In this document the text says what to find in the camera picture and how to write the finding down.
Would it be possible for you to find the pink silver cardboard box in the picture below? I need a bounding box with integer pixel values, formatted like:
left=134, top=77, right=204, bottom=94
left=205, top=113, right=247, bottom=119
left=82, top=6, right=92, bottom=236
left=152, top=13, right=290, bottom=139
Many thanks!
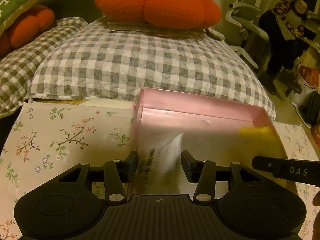
left=130, top=88, right=287, bottom=196

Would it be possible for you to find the white office chair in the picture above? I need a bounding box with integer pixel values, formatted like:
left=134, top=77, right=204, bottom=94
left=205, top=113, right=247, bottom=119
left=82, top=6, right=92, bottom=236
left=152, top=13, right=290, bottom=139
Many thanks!
left=225, top=0, right=269, bottom=70

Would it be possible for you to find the orange patterned bag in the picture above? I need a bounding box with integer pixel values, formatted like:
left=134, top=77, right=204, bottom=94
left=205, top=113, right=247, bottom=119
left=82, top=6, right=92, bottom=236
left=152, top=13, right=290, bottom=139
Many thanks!
left=299, top=65, right=319, bottom=89

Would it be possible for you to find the small orange plush cushion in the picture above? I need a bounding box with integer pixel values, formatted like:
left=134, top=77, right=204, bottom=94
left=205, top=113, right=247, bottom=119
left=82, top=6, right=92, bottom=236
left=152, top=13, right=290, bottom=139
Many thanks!
left=1, top=5, right=55, bottom=58

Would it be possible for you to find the grey checkered quilt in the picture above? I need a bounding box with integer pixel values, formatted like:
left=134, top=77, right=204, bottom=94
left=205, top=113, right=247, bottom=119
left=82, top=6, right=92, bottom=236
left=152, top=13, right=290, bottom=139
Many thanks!
left=1, top=17, right=276, bottom=119

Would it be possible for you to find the white lavender snack packet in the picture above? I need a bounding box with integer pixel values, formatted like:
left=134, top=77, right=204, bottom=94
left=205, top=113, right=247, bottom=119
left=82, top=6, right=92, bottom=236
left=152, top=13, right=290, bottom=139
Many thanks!
left=138, top=133, right=183, bottom=184

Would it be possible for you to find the person in dark coat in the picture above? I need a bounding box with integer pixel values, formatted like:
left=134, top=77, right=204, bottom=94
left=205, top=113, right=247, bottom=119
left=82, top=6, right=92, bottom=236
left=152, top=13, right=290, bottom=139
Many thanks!
left=258, top=0, right=309, bottom=95

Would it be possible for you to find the orange pumpkin plush cushion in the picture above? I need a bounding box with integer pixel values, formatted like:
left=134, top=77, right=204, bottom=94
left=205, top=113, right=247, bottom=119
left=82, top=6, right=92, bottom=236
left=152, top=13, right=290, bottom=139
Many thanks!
left=95, top=0, right=221, bottom=29

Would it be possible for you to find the black bag on floor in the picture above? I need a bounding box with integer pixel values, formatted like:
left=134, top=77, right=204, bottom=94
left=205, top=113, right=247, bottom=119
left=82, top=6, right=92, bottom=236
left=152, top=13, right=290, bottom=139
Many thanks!
left=298, top=91, right=319, bottom=126

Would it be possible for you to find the gold snack packet in box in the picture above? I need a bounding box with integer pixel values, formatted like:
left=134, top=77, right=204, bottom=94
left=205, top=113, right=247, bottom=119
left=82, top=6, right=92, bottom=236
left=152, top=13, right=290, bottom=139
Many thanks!
left=239, top=126, right=273, bottom=136

